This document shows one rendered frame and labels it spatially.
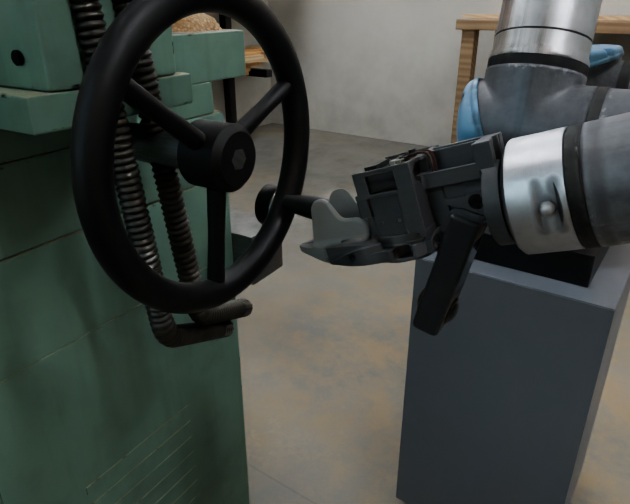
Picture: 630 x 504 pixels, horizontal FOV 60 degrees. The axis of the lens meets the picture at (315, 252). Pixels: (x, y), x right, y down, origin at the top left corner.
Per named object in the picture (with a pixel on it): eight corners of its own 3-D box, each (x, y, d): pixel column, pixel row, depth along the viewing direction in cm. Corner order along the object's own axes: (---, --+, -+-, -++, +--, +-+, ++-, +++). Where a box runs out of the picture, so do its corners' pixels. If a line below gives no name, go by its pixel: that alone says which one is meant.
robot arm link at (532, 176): (595, 225, 45) (578, 270, 37) (533, 233, 48) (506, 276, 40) (575, 117, 43) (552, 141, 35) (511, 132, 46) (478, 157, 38)
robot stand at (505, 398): (451, 416, 136) (479, 206, 113) (581, 470, 121) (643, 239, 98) (395, 497, 114) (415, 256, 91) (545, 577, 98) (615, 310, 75)
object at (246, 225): (255, 286, 84) (252, 237, 81) (194, 267, 90) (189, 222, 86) (286, 265, 90) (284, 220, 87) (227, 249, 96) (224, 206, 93)
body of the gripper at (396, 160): (381, 157, 52) (511, 126, 45) (404, 242, 54) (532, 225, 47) (342, 177, 46) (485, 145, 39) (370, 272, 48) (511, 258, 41)
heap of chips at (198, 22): (187, 32, 68) (185, 7, 67) (118, 30, 74) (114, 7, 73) (231, 29, 75) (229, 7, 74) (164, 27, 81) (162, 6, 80)
